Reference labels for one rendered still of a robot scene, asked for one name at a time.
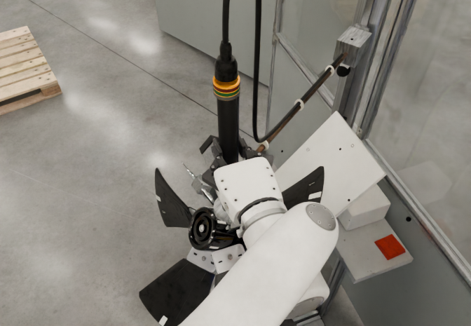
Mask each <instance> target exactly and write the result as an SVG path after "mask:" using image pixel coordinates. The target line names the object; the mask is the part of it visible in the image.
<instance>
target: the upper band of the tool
mask: <svg viewBox="0 0 471 326"><path fill-rule="evenodd" d="M215 79H216V78H215V77H213V84H214V85H215V86H216V87H218V88H221V89H225V90H228V89H232V88H235V87H236V86H238V84H239V83H240V77H239V76H238V77H237V79H236V80H234V81H232V82H228V83H230V84H225V83H224V82H221V81H219V82H218V80H215Z"/></svg>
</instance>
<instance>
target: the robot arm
mask: <svg viewBox="0 0 471 326"><path fill-rule="evenodd" d="M211 152H212V155H213V156H214V161H213V163H212V165H211V166H210V168H209V169H208V170H206V171H205V172H204V173H203V174H202V181H203V182H204V183H206V184H208V185H210V186H211V187H212V188H214V189H215V191H216V192H217V195H218V197H219V200H220V201H221V204H222V205H223V207H224V209H225V211H226V213H227V214H228V216H229V217H230V218H231V220H232V222H233V223H234V224H235V225H237V226H238V225H240V229H238V230H237V235H238V237H239V238H242V237H243V240H244V243H245V245H246V248H247V251H246V253H245V254H244V255H243V256H242V257H241V258H240V259H239V260H238V261H237V262H236V263H235V265H234V266H233V267H232V268H231V270H230V271H229V272H228V273H227V274H226V275H225V276H224V277H223V278H222V280H221V281H220V282H219V284H218V285H217V286H216V287H215V288H214V289H213V291H211V293H210V294H209V295H208V296H207V298H206V299H205V300H204V301H203V302H202V303H201V304H200V305H199V306H198V308H197V309H196V310H195V311H194V312H193V313H191V314H190V315H189V316H188V317H187V318H186V319H185V320H184V321H183V322H182V323H181V324H180V325H179V326H280V325H281V324H282V322H283V321H284V320H286V319H292V318H296V317H299V316H301V315H304V314H306V313H309V312H311V311H312V310H314V309H315V308H317V307H318V306H320V305H321V304H322V303H323V302H324V301H325V300H326V299H327V297H328V296H329V288H328V286H327V284H326V282H325V280H324V278H323V277H322V274H321V272H320V270H321V269H322V267H323V266H324V265H325V262H326V261H327V260H328V258H329V256H330V254H331V253H332V251H333V249H334V248H335V245H336V243H337V240H338V237H339V225H338V222H337V220H336V217H335V216H334V214H333V212H332V211H331V210H330V209H329V208H327V207H325V206H324V205H322V204H320V203H316V202H305V203H300V204H298V205H295V206H294V207H293V208H291V209H289V210H288V211H287V208H286V207H285V205H284V203H283V199H282V194H281V191H280V187H279V185H278V182H277V179H276V177H275V175H274V172H273V170H272V167H273V160H274V156H273V155H269V154H262V153H261V152H258V151H255V150H252V148H251V147H249V146H248V145H247V143H246V141H245V140H244V138H241V136H240V135H239V154H240V156H241V157H242V158H245V161H241V162H238V163H234V164H230V165H227V163H226V162H225V160H224V159H223V151H222V150H221V147H220V146H219V143H218V141H217V139H216V138H214V139H213V146H211ZM213 176H214V177H213Z"/></svg>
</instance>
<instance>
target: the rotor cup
mask: <svg viewBox="0 0 471 326"><path fill-rule="evenodd" d="M217 220H219V219H218V218H217V217H216V216H215V214H214V208H209V207H201V208H198V209H197V210H196V211H195V212H194V213H193V215H192V217H191V219H190V222H189V229H188V235H189V241H190V244H191V245H192V247H193V248H195V249H196V250H199V251H206V252H215V251H217V250H221V249H224V248H226V247H230V246H233V245H237V244H241V245H243V247H244V249H245V251H246V249H247V248H246V245H245V243H244V240H243V237H242V238H239V237H238V235H237V230H238V229H236V230H235V231H232V232H230V233H227V231H228V230H226V227H227V226H228V224H227V222H226V224H220V223H218V222H217ZM219 221H221V220H219ZM201 224H203V225H204V227H205V229H204V231H203V232H200V230H199V228H200V225H201ZM210 246H212V247H219V248H218V249H214V248H209V247H210Z"/></svg>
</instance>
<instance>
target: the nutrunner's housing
mask: <svg viewBox="0 0 471 326"><path fill-rule="evenodd" d="M219 52H220V55H219V56H218V57H217V59H216V61H215V63H214V69H215V71H214V77H215V78H216V80H218V81H221V82H224V83H228V82H232V81H234V80H236V79H237V77H238V63H237V61H236V59H235V57H234V56H233V55H232V45H231V42H230V41H229V40H228V43H222V41H221V43H220V47H219Z"/></svg>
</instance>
